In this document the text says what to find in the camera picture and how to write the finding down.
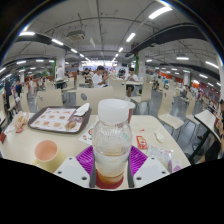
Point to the dark food tray paper liner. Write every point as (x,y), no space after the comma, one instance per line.
(53,120)

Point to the person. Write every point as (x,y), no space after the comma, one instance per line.
(98,79)
(215,150)
(132,78)

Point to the group of cream chairs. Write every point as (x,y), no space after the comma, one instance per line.
(50,98)

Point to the black-edged white dining table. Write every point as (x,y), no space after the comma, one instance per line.
(206,118)

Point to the yellow mug with pink inside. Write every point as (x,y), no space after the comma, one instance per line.
(46,153)

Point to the group of ceiling lights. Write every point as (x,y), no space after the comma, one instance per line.
(160,12)

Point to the clear white-capped drink bottle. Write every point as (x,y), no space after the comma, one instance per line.
(111,143)

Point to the clear plastic food bag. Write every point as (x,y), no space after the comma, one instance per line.
(20,121)

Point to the colourful sticker sheet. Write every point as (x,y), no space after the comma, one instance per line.
(87,135)

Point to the white paper napkin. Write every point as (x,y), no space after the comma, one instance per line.
(81,109)

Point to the clear plastic packet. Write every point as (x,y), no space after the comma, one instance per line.
(160,154)

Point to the small red packet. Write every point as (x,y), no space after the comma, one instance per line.
(141,142)

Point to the ceiling air conditioner unit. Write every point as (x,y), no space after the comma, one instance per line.
(76,35)

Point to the crumpled white tissue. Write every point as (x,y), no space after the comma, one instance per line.
(159,136)

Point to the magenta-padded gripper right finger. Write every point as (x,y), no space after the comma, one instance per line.
(153,170)

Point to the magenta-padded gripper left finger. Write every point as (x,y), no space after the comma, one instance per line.
(68,170)

